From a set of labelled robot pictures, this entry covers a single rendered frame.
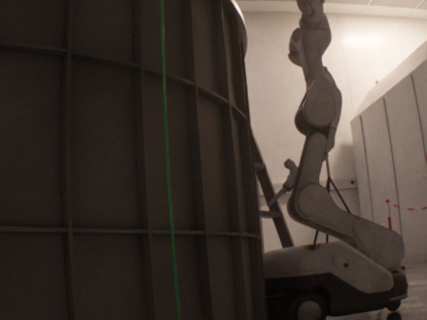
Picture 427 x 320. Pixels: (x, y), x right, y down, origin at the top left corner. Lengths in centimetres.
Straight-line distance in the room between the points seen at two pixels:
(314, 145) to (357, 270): 62
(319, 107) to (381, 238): 66
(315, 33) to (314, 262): 110
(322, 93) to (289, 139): 746
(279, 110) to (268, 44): 140
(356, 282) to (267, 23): 884
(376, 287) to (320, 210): 43
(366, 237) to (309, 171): 39
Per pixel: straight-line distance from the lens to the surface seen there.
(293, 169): 258
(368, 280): 213
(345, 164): 1006
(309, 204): 224
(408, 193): 804
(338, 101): 271
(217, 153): 143
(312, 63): 247
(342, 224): 227
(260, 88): 1000
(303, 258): 205
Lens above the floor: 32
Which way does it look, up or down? 13 degrees up
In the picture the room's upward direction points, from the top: 5 degrees counter-clockwise
